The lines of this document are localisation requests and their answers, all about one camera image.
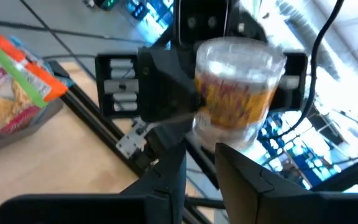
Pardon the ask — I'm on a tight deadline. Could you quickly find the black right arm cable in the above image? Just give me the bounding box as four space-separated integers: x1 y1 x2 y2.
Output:
256 0 345 141

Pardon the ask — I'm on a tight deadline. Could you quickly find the backlit black keyboard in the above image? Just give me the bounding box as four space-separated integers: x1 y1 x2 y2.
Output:
256 108 341 190

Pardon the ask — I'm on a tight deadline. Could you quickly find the orange ramen packet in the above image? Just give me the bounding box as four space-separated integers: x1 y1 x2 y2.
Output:
0 32 70 103

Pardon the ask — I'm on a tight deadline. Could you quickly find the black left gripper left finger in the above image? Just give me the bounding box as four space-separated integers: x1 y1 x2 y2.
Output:
120 141 188 224

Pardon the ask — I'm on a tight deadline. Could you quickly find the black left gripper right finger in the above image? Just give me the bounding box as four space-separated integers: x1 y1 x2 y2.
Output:
214 142 311 224

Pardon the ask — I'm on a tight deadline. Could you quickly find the grey translucent bin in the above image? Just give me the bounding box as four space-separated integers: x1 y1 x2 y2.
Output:
0 98 65 157

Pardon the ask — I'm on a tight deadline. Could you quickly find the glass jar brown spice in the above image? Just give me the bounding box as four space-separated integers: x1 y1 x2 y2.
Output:
192 36 288 151

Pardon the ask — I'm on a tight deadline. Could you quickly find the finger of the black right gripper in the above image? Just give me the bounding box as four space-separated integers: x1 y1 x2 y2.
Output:
268 83 293 111
137 46 202 123

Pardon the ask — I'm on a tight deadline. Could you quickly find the black metal bar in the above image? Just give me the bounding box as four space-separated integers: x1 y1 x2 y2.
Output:
309 151 358 193

